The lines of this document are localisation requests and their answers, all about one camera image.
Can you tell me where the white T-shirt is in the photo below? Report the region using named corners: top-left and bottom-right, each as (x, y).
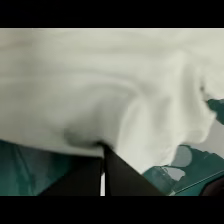
top-left (0, 28), bottom-right (224, 175)

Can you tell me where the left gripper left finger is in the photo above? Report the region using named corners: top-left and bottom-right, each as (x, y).
top-left (38, 156), bottom-right (104, 197)

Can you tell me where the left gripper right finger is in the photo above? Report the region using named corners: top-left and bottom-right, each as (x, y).
top-left (103, 142), bottom-right (167, 197)

